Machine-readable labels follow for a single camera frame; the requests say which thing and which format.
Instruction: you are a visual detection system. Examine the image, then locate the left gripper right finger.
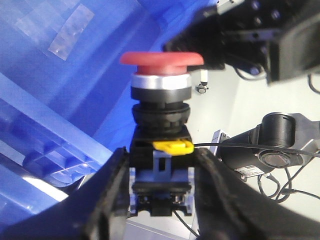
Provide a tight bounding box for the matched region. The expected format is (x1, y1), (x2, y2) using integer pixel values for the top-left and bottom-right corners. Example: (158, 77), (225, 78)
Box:
(194, 148), (320, 240)

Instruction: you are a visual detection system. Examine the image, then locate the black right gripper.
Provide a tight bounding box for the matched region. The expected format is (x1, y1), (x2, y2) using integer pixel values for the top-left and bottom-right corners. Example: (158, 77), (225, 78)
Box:
(162, 0), (320, 84)

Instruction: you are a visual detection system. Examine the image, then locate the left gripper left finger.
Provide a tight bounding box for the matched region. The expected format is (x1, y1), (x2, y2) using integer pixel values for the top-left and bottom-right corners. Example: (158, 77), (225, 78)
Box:
(0, 147), (130, 240)

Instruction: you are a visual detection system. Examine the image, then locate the red mushroom push button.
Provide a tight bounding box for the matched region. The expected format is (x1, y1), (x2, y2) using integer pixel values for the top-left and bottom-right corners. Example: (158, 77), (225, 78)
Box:
(120, 51), (204, 217)

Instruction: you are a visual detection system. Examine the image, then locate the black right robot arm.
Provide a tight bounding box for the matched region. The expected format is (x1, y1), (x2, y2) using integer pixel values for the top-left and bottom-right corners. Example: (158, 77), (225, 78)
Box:
(163, 0), (320, 177)

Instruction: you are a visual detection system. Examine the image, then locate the right blue plastic bin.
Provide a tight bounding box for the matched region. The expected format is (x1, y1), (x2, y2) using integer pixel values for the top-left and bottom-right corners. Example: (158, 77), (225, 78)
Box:
(0, 0), (214, 229)

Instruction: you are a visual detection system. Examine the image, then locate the black cable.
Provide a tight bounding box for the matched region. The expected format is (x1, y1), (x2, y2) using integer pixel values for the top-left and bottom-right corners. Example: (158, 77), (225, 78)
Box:
(172, 142), (320, 238)

